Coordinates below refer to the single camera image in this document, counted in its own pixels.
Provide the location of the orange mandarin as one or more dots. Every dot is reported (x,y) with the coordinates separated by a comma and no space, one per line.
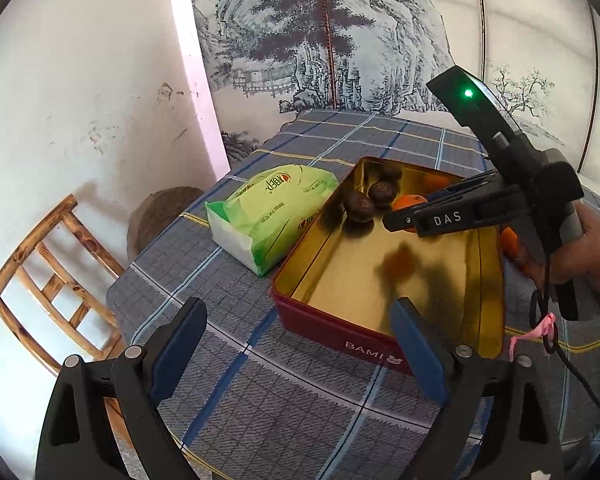
(410,202)
(509,242)

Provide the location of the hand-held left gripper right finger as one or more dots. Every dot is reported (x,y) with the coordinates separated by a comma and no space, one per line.
(420,345)

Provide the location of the green tissue pack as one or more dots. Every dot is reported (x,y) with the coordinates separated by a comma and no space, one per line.
(275,210)

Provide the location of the brown round stool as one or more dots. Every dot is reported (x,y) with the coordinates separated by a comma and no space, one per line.
(160,215)

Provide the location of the blue plaid tablecloth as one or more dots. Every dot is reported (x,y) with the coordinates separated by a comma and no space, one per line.
(280,410)

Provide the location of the wooden chair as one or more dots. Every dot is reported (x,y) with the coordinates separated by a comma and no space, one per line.
(66,210)

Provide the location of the landscape painting wall mural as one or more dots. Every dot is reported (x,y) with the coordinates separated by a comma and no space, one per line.
(380,35)

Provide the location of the red tin box gold inside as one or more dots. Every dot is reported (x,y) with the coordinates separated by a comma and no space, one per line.
(340,265)

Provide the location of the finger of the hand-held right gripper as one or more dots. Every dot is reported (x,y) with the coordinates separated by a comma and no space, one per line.
(460,186)
(445,220)

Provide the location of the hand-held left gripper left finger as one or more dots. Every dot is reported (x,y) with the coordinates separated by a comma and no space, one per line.
(180,350)

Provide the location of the dark brown mangosteen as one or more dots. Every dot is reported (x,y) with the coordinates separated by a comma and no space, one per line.
(358,208)
(382,193)

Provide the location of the pink ribbon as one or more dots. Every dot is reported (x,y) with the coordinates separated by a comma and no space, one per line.
(545,324)

